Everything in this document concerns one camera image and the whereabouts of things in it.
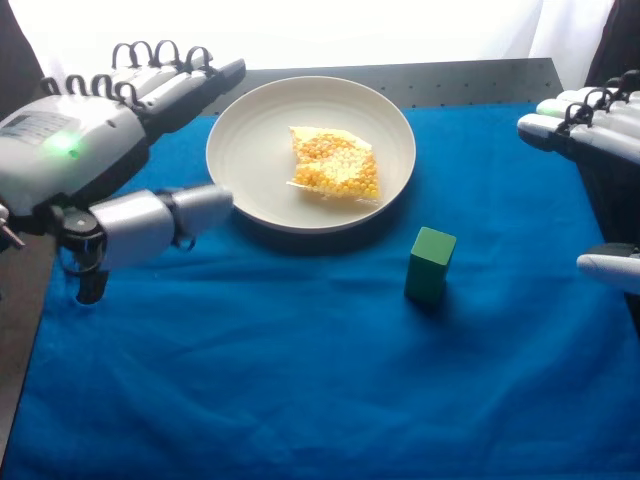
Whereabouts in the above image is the white round plate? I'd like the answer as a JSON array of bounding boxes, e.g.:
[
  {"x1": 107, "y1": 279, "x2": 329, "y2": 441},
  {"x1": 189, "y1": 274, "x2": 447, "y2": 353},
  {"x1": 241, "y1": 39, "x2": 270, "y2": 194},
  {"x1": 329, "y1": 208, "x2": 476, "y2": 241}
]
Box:
[{"x1": 206, "y1": 75, "x2": 417, "y2": 235}]

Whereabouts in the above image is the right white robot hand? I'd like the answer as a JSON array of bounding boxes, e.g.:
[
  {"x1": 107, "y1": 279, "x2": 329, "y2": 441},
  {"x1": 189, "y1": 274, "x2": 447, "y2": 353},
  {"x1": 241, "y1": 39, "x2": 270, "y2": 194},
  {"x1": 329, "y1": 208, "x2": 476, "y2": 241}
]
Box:
[{"x1": 516, "y1": 69, "x2": 640, "y2": 321}]

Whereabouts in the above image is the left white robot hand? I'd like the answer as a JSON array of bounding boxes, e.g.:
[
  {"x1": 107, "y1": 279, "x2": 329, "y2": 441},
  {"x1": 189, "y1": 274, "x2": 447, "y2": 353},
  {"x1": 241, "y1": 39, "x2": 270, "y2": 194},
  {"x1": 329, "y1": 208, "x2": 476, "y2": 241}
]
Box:
[{"x1": 0, "y1": 39, "x2": 248, "y2": 306}]

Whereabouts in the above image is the white curtain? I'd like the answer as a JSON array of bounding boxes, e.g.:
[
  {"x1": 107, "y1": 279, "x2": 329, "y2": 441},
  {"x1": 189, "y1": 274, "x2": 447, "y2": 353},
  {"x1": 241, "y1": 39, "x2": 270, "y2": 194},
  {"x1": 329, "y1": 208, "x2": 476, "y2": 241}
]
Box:
[{"x1": 9, "y1": 0, "x2": 616, "y2": 89}]

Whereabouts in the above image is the bag of yellow beads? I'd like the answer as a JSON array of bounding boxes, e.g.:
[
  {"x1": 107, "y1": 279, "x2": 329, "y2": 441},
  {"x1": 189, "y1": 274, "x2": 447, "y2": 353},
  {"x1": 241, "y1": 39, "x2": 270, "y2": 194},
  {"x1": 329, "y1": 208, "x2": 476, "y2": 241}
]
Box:
[{"x1": 285, "y1": 124, "x2": 385, "y2": 204}]

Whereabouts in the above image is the blue table cloth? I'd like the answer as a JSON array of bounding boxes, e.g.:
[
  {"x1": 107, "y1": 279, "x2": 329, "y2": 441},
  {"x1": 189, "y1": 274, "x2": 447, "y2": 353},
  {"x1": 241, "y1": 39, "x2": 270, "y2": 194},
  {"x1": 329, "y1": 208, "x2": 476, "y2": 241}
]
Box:
[{"x1": 0, "y1": 102, "x2": 640, "y2": 480}]

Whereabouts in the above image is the green rectangular block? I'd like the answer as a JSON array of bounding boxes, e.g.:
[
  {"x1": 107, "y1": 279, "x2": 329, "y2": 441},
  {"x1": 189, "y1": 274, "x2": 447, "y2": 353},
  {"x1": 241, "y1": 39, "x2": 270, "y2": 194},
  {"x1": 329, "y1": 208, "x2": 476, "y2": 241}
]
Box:
[{"x1": 403, "y1": 226, "x2": 458, "y2": 305}]

